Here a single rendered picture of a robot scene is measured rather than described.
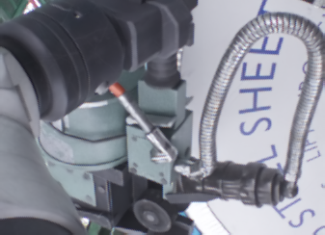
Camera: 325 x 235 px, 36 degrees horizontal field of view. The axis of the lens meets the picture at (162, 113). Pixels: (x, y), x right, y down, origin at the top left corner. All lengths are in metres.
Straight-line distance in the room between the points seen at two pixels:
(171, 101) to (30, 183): 0.37
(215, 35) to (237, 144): 0.21
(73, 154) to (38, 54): 0.26
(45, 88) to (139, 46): 0.10
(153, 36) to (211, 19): 0.28
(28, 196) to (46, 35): 0.20
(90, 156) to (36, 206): 0.43
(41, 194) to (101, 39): 0.22
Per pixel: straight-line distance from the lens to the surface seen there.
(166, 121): 0.57
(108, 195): 0.69
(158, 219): 0.71
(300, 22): 0.48
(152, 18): 0.45
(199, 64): 0.75
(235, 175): 0.67
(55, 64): 0.38
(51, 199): 0.21
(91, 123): 0.59
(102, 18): 0.42
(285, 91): 0.82
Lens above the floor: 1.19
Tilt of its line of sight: 9 degrees up
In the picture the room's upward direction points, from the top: 115 degrees counter-clockwise
